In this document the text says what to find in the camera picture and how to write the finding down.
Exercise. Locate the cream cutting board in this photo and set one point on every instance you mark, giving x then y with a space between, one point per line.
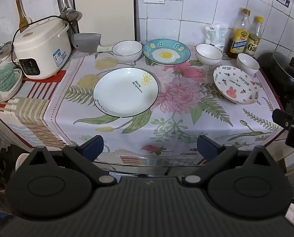
105 9

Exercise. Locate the large white ribbed bowl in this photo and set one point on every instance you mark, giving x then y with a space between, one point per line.
127 51

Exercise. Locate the glass pot lid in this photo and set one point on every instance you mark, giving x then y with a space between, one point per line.
1 51

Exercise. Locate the wall sticker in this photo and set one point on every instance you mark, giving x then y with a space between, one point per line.
283 3

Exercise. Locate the black wok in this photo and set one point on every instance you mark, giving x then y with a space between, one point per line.
268 64

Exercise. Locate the wooden spatula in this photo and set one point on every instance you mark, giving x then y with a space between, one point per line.
23 17

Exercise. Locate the green colander on plates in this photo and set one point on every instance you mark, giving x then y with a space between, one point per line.
12 91

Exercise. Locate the cream rice cooker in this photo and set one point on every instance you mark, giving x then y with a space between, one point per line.
43 49

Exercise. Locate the clear plastic bag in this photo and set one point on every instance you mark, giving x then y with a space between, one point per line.
214 35

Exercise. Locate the floral tablecloth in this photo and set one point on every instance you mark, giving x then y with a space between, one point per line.
181 128

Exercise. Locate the glass wok lid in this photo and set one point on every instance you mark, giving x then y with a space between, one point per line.
287 74

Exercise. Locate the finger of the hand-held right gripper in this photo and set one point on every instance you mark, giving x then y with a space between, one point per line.
281 118

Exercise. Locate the pink bunny print plate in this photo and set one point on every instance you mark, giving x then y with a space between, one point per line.
235 85

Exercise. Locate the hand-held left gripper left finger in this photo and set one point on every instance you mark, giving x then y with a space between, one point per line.
95 145

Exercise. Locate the blue fried egg plate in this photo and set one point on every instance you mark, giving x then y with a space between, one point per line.
165 53

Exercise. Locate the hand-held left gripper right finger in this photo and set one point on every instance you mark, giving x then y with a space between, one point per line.
206 146

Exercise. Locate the striped red beige cloth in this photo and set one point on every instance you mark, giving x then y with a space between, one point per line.
25 111

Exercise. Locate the white sun print plate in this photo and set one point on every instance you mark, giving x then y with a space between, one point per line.
124 92

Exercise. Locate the green plastic colander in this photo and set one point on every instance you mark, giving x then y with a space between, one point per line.
3 79

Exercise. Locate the metal ladle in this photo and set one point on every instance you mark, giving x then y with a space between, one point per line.
71 13

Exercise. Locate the clear vinegar bottle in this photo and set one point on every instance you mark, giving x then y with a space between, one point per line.
254 42

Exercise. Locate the brown cooking wine bottle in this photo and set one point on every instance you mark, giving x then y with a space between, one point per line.
239 39

